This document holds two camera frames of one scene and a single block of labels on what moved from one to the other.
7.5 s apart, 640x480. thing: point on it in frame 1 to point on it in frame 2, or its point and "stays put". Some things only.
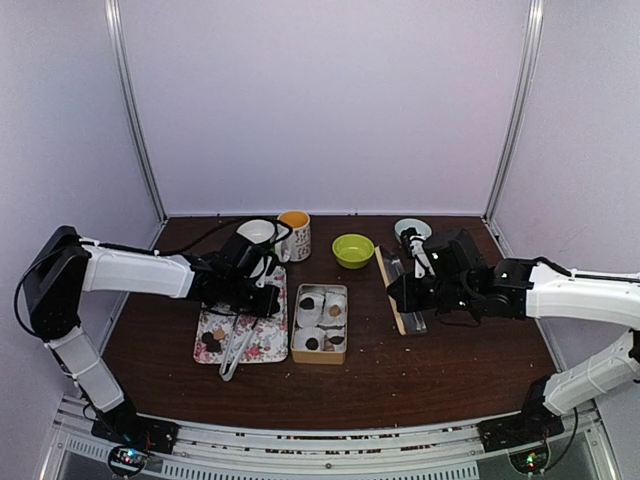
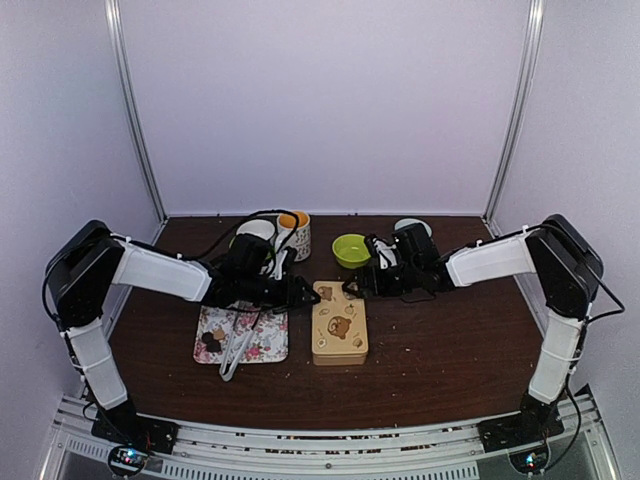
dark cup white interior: x=257 y=231 stays put
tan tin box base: x=319 y=332 to x=337 y=360
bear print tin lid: x=411 y=323 to x=339 y=323
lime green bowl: x=353 y=251 stays put
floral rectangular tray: x=250 y=339 stays put
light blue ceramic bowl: x=420 y=226 stays put
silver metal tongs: x=226 y=372 stays put
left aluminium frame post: x=113 y=14 stays put
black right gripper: x=405 y=300 to x=377 y=290
